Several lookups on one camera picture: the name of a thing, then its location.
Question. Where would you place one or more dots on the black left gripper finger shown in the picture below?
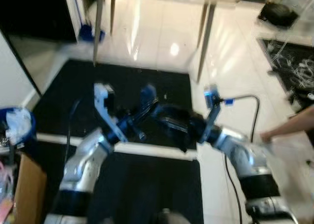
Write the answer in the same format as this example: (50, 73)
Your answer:
(148, 96)

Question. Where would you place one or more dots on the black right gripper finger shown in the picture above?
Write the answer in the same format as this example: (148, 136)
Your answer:
(174, 125)
(171, 111)

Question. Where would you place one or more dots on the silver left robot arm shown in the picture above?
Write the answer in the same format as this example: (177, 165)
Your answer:
(83, 165)

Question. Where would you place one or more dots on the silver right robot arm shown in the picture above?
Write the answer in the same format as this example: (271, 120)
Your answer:
(245, 155)

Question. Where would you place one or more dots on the blue rubbish bin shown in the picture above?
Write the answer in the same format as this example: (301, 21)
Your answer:
(4, 117)

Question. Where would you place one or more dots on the black bin bag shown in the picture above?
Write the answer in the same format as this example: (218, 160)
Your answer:
(279, 15)

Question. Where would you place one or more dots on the grey metal table leg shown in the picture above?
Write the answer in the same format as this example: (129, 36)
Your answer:
(206, 40)
(98, 28)
(113, 8)

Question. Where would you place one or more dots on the blue round base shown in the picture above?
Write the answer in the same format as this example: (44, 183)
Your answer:
(88, 34)

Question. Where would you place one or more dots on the grey robot right leg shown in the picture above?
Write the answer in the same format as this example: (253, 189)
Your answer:
(171, 217)

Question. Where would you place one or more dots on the person in blue shirt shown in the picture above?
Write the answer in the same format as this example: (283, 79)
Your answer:
(294, 123)

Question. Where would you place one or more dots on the white plastic bag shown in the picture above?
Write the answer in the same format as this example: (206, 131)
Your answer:
(18, 126)

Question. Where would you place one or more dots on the brown cardboard carton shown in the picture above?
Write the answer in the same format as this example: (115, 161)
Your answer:
(29, 189)

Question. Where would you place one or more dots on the pink packaged items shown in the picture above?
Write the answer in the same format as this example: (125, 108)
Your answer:
(6, 185)

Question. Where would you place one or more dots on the dark cabinet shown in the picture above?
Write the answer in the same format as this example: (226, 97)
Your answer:
(34, 13)

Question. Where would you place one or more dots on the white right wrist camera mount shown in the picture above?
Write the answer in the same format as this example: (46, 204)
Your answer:
(212, 99)

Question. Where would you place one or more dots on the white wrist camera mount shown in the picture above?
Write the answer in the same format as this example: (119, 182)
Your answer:
(100, 99)
(212, 99)

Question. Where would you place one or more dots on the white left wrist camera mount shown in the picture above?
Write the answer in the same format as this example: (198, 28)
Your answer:
(100, 99)

